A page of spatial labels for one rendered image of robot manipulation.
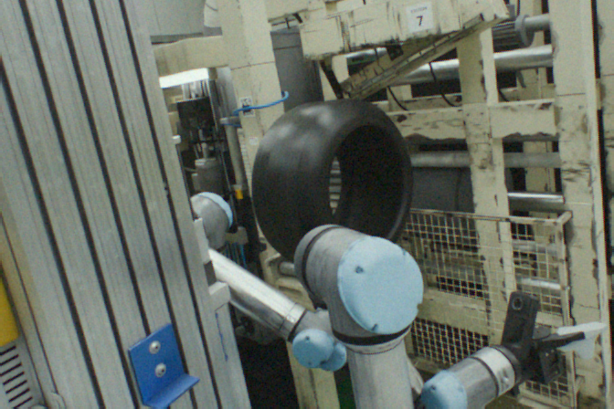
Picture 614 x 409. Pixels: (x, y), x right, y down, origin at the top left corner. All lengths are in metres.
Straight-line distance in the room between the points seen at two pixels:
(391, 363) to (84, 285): 0.42
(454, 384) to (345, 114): 0.96
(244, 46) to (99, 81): 1.19
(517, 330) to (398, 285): 0.36
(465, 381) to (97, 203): 0.63
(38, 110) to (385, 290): 0.48
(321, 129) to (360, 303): 0.96
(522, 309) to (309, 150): 0.80
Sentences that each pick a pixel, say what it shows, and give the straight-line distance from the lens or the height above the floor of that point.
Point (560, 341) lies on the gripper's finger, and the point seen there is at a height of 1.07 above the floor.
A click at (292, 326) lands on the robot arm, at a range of 1.04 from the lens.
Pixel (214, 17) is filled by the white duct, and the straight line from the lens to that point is 2.49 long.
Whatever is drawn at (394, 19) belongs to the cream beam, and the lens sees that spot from 1.75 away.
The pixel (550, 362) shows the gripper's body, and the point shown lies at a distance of 1.05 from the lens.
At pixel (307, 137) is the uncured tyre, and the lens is 1.54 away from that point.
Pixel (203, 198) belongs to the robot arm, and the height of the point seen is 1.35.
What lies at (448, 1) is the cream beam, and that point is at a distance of 1.72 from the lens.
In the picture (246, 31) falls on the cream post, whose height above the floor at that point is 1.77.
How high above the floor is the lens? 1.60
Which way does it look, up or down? 12 degrees down
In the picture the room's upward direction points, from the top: 10 degrees counter-clockwise
